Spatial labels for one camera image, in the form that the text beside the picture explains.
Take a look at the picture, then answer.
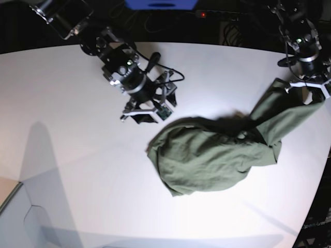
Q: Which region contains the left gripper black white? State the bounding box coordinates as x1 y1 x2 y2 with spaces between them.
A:
284 64 330 105

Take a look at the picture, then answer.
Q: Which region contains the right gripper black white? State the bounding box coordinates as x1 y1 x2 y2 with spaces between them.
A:
120 70 177 124

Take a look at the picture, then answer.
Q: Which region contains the olive green t-shirt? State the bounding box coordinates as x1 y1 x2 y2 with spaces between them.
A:
147 79 325 196

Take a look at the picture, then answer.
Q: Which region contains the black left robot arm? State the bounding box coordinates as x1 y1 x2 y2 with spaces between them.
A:
268 1 330 99

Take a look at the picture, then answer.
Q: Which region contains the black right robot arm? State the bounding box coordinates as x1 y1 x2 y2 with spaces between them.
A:
29 1 177 124

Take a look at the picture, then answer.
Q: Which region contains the black power strip red light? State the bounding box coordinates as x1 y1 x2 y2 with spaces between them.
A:
195 10 248 22

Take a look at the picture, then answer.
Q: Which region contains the blue box at table back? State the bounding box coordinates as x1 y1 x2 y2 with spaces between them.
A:
125 0 198 10

